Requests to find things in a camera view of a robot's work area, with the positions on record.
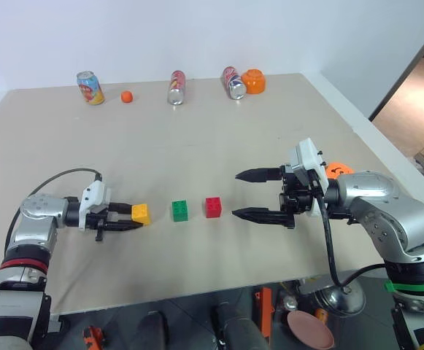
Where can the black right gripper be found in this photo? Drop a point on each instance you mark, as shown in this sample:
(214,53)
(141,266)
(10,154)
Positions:
(297,197)

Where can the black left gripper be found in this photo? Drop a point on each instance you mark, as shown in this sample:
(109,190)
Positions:
(100,220)

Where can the yellow toy brick cube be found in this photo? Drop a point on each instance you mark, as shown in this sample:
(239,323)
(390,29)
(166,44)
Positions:
(141,214)

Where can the red toy brick cube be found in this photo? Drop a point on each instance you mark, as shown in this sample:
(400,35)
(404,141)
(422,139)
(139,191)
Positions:
(213,208)

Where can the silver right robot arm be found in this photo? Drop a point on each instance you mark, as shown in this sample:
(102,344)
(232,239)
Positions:
(390,211)

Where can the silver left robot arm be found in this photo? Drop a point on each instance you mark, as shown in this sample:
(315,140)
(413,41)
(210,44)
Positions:
(33,218)

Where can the green toy brick cube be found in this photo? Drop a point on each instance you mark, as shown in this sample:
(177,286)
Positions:
(180,211)

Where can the orange round toy with face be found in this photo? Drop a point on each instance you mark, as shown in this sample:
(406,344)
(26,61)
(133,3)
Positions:
(337,169)

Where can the orange pumpkin shaped cup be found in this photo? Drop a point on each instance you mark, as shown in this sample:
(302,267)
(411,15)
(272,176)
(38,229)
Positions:
(255,82)

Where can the orange and black tool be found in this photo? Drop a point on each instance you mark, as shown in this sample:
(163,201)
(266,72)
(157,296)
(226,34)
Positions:
(265,310)

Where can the red and blue drink can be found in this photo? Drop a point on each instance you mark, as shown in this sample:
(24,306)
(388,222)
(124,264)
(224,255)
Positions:
(233,83)

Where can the small orange ball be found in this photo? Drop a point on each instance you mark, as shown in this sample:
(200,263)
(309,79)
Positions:
(126,97)

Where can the small orange and black object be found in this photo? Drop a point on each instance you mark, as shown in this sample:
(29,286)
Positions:
(94,336)

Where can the fruit print drink can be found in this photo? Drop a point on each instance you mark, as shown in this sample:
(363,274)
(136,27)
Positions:
(91,89)

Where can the dark rounded shape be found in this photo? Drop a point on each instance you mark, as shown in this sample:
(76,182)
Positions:
(237,326)

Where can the silver metal dome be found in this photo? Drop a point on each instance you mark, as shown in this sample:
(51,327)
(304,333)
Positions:
(346,300)

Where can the pink round plate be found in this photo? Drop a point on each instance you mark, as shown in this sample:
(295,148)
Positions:
(308,330)

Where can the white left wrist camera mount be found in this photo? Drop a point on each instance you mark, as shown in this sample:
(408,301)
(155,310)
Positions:
(95,195)

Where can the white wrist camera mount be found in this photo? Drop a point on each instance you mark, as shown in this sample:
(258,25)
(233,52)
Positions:
(95,195)
(308,155)

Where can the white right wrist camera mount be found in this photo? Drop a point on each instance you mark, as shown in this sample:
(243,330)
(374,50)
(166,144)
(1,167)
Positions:
(308,155)

